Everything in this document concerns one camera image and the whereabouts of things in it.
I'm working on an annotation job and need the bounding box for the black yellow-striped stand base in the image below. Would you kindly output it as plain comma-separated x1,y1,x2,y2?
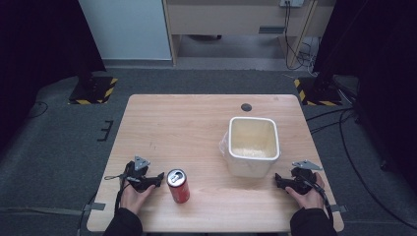
67,76,119,106
293,76,344,107

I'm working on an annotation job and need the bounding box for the white cabinet panel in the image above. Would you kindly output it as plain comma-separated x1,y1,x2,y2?
78,0,173,61

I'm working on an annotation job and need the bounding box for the thin black floor cable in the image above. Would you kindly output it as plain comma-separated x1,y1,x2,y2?
27,100,49,120

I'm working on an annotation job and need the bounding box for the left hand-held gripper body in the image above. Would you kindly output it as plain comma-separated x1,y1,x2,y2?
123,155,157,194

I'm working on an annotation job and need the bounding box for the white square bin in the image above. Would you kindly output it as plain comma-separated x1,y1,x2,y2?
222,116,281,179

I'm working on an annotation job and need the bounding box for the right hand-held gripper cable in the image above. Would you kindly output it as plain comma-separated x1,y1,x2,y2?
303,175,334,228

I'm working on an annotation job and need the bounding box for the black power cable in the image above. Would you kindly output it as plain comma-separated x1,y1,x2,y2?
282,1,319,72

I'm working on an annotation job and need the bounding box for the hand-held gripper cable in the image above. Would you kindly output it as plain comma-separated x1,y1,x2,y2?
103,172,133,214
303,175,334,228

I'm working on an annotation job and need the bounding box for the left hand-held gripper cable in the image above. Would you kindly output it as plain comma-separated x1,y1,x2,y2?
103,172,133,214

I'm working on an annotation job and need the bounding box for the black curtain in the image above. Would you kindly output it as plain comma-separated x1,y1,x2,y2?
312,0,417,185
0,0,107,151

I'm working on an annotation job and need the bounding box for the grey tape strip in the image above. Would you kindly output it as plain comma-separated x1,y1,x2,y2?
82,202,107,212
328,204,349,214

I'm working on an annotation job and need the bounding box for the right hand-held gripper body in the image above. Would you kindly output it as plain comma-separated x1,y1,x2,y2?
284,159,325,196

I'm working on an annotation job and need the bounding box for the grey power strip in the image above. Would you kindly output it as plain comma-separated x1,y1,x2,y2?
278,0,306,9

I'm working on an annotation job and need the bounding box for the person's left hand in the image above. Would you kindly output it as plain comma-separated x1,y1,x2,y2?
119,183,157,216

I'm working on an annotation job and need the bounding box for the person's right hand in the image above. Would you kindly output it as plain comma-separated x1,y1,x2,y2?
284,172,327,210

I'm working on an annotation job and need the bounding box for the red drink can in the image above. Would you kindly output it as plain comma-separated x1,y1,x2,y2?
166,168,191,205

